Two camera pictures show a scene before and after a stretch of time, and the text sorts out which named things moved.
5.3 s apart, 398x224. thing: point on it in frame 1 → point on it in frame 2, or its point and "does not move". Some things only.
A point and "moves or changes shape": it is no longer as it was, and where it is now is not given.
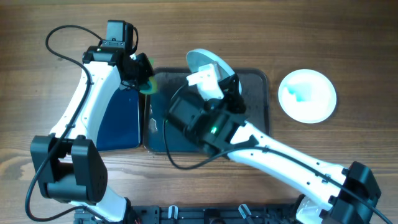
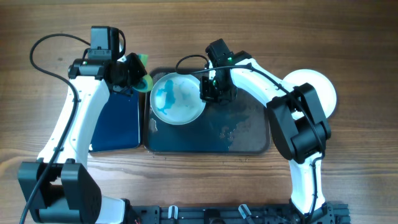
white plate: [196, 57] moves or changes shape
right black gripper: [231, 89] → [206, 94]
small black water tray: [119, 123] does not move
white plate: [307, 96] does not move
